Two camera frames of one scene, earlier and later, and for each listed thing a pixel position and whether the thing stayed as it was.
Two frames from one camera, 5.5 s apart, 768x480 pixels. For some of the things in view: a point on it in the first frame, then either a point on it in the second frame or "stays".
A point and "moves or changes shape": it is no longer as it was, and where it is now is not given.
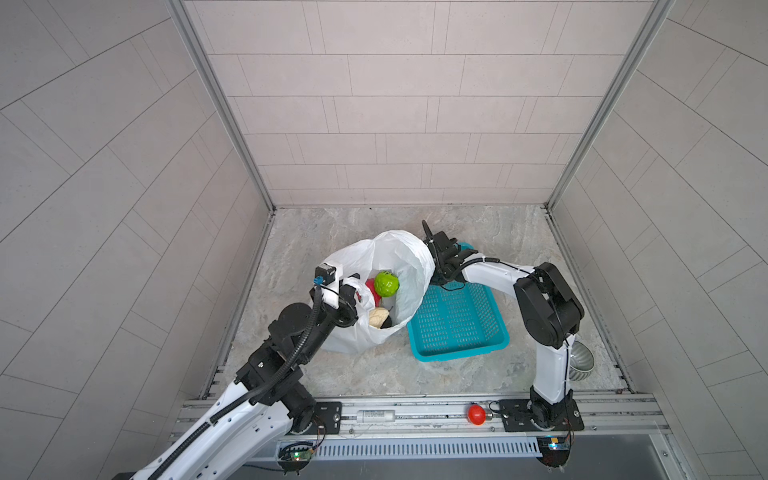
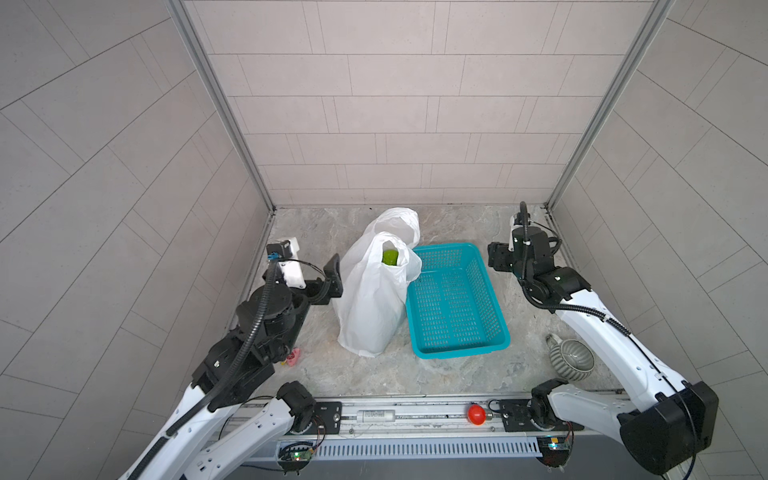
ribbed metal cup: x=582 y=362 stays
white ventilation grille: x=425 y=448 stays
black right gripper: x=438 y=282 to x=496 y=253
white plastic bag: x=387 y=279 moves or changes shape
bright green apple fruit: x=386 y=284 to x=390 y=257
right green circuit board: x=555 y=450 stays
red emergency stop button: x=476 y=414 stays
